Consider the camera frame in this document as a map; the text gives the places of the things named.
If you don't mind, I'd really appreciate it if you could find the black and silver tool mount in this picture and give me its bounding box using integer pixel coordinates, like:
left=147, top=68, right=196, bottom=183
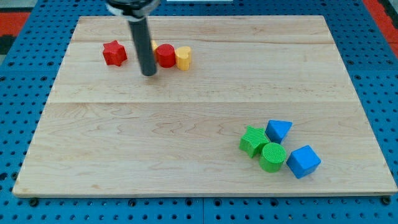
left=105, top=0, right=160, bottom=21

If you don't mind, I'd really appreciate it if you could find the blue cube block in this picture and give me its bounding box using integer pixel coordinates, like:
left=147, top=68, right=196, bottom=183
left=286, top=145, right=322, bottom=179

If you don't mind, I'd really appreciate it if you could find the green cylinder block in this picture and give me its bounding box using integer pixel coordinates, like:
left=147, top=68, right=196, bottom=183
left=259, top=142, right=287, bottom=173

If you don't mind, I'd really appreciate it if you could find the green star block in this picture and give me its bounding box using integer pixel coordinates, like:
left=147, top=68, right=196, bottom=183
left=239, top=126, right=270, bottom=158

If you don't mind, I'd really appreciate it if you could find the yellow block behind rod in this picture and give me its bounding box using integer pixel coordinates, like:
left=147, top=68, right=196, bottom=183
left=151, top=40, right=158, bottom=61

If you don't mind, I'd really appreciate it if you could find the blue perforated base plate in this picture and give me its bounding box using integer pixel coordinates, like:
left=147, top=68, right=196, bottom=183
left=1, top=1, right=397, bottom=223

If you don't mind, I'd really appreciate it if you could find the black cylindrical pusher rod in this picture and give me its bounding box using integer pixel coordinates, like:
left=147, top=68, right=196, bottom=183
left=129, top=17, right=157, bottom=77

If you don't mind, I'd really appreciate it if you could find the yellow heart block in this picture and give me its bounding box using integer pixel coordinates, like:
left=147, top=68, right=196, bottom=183
left=175, top=46, right=192, bottom=71

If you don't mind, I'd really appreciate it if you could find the wooden board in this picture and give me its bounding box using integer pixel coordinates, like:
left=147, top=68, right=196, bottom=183
left=12, top=16, right=397, bottom=198

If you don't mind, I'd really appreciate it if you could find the blue triangle block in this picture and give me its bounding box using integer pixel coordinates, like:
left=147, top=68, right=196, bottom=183
left=265, top=119, right=293, bottom=144

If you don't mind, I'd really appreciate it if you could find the red star block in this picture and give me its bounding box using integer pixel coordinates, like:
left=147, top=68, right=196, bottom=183
left=103, top=40, right=127, bottom=67

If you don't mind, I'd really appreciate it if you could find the red cylinder block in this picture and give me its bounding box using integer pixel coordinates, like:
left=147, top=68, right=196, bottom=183
left=155, top=44, right=175, bottom=68

